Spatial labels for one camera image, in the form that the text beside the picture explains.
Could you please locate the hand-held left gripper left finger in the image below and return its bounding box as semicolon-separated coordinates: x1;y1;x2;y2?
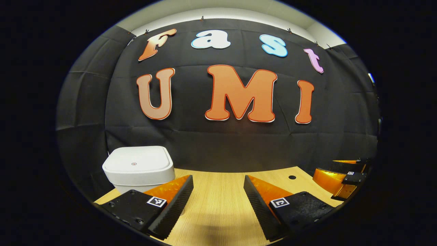
101;175;194;240

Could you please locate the white desktop garbage bin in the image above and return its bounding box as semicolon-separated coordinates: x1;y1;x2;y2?
102;146;176;195

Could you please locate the row of small cloth clips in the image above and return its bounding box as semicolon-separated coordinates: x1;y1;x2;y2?
129;15;333;50

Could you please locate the black backdrop cloth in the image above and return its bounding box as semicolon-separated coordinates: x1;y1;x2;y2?
56;19;380;202

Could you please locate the wooden desktop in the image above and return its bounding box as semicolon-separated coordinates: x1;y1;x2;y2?
94;166;345;246

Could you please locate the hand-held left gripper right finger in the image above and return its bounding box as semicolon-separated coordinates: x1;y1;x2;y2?
243;175;337;241

